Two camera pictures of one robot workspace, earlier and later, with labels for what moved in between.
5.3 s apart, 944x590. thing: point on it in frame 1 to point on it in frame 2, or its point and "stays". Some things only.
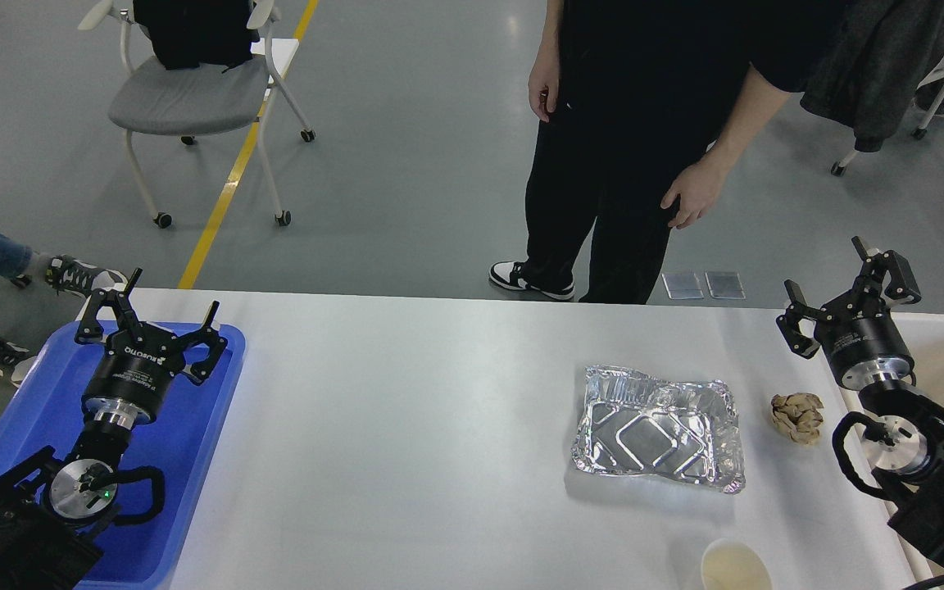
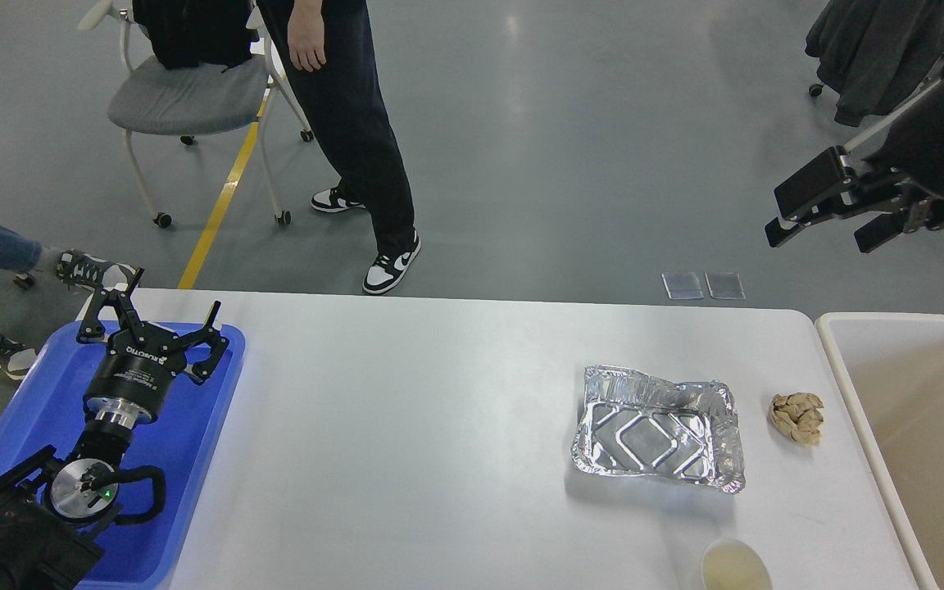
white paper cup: [729, 564] stays
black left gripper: [129, 382] stays
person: [639, 107] to [332, 52]
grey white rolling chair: [201, 99] stays
